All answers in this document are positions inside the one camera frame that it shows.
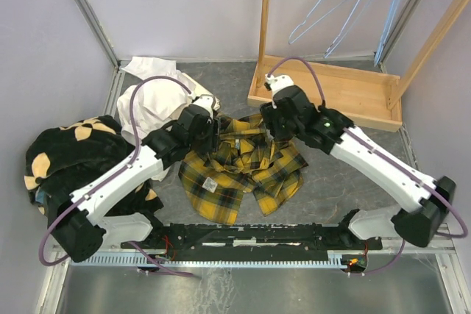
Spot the white shirt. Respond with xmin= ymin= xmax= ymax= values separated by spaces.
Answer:
xmin=116 ymin=55 xmax=222 ymax=182

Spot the yellow plaid shirt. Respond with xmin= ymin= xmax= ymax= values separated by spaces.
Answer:
xmin=178 ymin=114 xmax=308 ymax=225

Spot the wooden clothes rack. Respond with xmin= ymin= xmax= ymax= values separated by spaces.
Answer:
xmin=247 ymin=0 xmax=470 ymax=132

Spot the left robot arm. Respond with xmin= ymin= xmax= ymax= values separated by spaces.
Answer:
xmin=48 ymin=95 xmax=219 ymax=263

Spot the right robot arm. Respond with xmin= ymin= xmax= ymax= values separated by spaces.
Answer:
xmin=261 ymin=82 xmax=456 ymax=249

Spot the black floral blanket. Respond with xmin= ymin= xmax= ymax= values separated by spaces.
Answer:
xmin=22 ymin=115 xmax=165 ymax=219

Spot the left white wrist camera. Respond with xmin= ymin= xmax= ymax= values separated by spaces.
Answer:
xmin=192 ymin=94 xmax=220 ymax=112

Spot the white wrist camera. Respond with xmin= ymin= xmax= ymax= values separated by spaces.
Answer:
xmin=192 ymin=94 xmax=220 ymax=112
xmin=264 ymin=74 xmax=294 ymax=96

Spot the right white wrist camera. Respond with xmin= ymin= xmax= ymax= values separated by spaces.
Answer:
xmin=264 ymin=74 xmax=294 ymax=96

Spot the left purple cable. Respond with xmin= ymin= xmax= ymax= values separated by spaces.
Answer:
xmin=38 ymin=75 xmax=196 ymax=267

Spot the purple cable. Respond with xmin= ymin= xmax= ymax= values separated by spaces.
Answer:
xmin=38 ymin=75 xmax=196 ymax=267
xmin=266 ymin=57 xmax=469 ymax=278

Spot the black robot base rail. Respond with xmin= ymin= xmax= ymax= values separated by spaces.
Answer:
xmin=138 ymin=218 xmax=383 ymax=261

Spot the white slotted cable duct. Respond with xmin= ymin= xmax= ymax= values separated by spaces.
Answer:
xmin=71 ymin=251 xmax=347 ymax=269

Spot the aluminium corner post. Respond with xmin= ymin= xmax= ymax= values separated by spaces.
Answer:
xmin=51 ymin=0 xmax=121 ymax=68

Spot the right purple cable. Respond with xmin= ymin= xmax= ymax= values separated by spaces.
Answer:
xmin=266 ymin=57 xmax=469 ymax=278

